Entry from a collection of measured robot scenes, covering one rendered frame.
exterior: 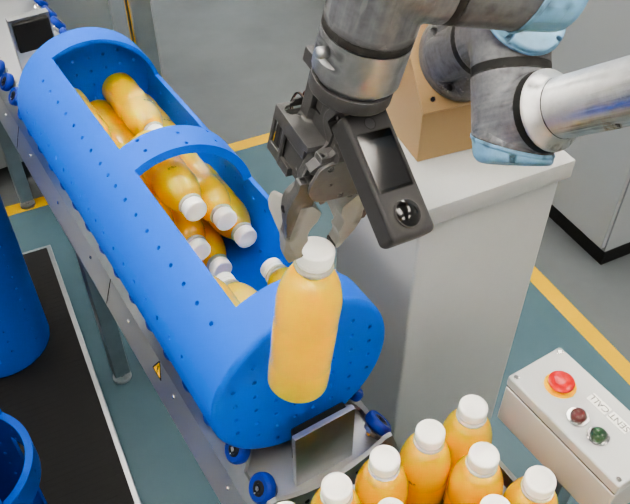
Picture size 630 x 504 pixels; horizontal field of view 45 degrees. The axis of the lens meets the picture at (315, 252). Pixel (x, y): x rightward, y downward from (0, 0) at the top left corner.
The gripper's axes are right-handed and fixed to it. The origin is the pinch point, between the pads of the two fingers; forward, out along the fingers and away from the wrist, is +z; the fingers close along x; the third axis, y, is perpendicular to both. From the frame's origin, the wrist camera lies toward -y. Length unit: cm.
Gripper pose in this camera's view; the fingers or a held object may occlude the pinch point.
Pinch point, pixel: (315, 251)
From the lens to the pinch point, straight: 76.5
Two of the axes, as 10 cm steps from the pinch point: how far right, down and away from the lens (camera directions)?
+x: -8.6, 2.4, -4.6
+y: -4.7, -7.2, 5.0
